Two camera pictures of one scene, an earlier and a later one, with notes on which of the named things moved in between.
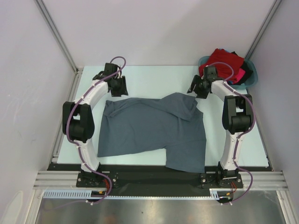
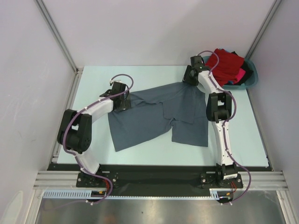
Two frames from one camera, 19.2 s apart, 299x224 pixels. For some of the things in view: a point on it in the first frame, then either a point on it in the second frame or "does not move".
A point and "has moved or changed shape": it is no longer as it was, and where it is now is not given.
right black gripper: (200, 94) to (187, 77)
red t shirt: (226, 64) does not move
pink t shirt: (240, 73) does not move
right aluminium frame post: (262, 30) does not move
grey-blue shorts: (172, 123) has moved or changed shape
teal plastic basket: (244, 85) does not move
